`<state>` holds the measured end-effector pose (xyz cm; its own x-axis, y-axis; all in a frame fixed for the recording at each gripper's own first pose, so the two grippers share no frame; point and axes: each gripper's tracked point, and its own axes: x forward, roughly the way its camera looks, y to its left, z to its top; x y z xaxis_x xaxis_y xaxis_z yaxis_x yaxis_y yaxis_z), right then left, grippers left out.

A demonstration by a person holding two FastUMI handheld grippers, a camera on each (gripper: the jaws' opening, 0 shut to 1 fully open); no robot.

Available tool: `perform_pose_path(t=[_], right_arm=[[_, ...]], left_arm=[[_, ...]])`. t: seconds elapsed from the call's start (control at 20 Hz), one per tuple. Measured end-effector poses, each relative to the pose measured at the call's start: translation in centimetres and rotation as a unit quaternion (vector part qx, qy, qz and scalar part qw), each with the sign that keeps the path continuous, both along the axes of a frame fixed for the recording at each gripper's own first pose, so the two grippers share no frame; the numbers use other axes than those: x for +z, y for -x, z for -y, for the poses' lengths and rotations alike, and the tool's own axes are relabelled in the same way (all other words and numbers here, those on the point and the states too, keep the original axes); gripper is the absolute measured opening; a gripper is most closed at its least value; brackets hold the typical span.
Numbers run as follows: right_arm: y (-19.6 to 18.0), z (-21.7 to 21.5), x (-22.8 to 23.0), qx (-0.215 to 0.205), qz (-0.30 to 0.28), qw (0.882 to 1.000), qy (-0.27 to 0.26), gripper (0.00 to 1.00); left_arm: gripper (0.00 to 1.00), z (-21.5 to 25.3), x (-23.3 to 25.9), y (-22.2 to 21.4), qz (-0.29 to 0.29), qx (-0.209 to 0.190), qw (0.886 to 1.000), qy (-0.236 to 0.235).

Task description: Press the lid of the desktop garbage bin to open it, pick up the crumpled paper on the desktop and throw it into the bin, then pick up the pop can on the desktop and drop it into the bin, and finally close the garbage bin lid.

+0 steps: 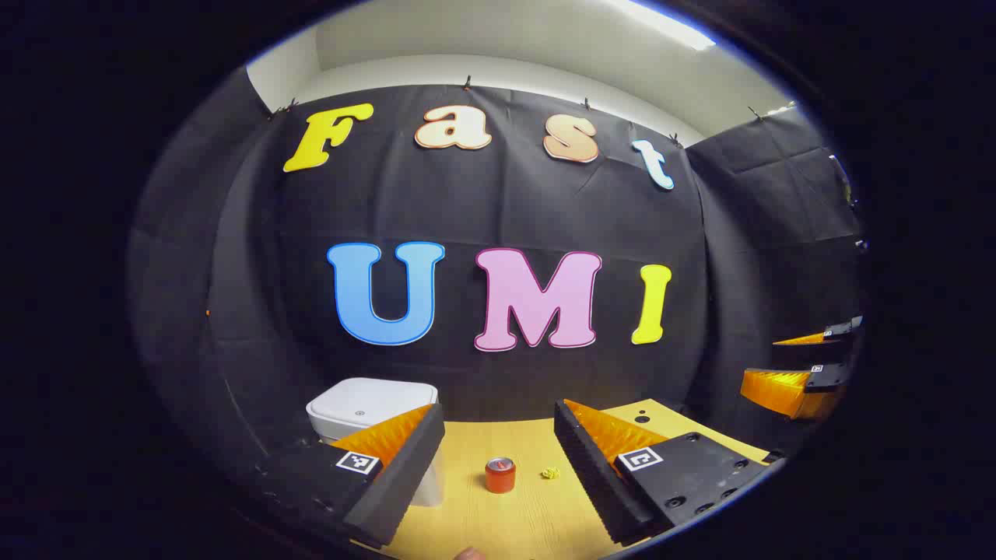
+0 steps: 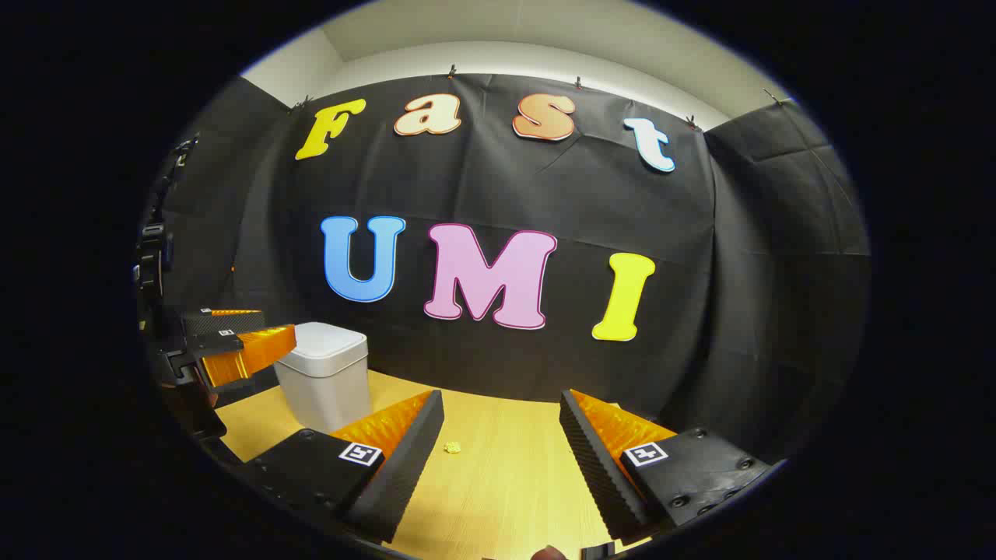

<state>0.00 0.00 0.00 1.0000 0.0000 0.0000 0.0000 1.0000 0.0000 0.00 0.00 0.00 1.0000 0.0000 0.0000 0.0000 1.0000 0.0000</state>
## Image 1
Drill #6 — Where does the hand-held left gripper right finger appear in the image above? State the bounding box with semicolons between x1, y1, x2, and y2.
553;399;773;546

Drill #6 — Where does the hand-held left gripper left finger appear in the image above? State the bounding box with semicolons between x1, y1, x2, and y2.
255;402;447;548

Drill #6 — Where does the red pop can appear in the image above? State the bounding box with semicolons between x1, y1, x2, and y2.
486;457;517;494

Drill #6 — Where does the white desktop garbage bin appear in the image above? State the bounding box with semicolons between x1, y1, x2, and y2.
306;378;446;508

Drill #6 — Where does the wooden desktop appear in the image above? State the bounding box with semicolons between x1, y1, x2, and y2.
350;398;771;560

